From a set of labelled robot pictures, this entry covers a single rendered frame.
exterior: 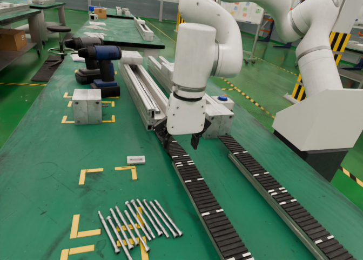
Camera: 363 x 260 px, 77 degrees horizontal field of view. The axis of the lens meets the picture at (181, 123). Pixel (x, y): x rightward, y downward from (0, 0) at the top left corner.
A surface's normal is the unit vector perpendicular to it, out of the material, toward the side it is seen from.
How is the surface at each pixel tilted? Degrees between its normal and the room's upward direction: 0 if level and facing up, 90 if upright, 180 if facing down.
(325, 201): 0
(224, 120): 90
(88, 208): 0
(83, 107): 90
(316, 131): 90
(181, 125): 89
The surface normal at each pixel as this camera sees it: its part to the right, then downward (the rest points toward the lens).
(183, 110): 0.30, 0.44
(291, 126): -0.96, 0.02
